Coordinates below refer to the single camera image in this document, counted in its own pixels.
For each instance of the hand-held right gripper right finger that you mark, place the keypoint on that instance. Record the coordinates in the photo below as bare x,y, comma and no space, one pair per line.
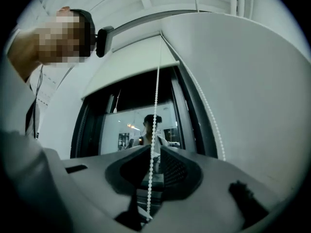
213,178

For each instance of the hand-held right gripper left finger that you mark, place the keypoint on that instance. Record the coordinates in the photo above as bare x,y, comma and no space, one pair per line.
97,176

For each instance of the white roller blind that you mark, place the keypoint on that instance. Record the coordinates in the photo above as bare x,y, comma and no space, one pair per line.
131,64

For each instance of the person's white shirt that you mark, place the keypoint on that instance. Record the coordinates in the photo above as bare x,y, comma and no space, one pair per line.
14,101

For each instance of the person's head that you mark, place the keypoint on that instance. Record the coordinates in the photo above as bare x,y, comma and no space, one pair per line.
56,40

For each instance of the black head-worn camera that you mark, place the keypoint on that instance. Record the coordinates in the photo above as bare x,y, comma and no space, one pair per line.
104,42

